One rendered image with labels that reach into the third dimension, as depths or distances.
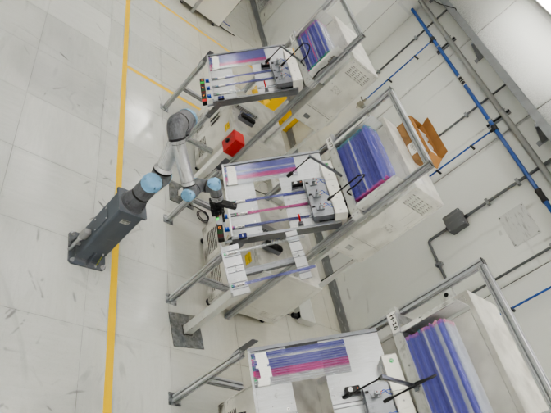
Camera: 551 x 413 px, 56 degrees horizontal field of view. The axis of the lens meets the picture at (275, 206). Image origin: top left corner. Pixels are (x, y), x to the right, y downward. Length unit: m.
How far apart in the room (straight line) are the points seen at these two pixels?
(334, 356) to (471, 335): 0.70
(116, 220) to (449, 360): 1.96
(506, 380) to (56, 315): 2.37
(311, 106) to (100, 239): 2.15
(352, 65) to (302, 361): 2.50
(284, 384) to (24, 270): 1.61
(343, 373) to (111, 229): 1.58
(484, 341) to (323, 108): 2.53
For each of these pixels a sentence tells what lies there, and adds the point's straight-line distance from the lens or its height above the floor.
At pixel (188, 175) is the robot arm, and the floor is 0.98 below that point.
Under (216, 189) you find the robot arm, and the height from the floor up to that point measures 0.97.
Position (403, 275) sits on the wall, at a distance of 4.82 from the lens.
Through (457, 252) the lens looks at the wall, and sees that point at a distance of 4.60.
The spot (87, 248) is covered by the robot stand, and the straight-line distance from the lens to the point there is 3.42.
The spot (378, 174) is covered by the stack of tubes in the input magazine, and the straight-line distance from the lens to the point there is 3.27.
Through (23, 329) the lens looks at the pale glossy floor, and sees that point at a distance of 3.13.
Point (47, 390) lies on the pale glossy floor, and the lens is 3.05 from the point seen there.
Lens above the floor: 2.57
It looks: 28 degrees down
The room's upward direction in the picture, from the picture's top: 50 degrees clockwise
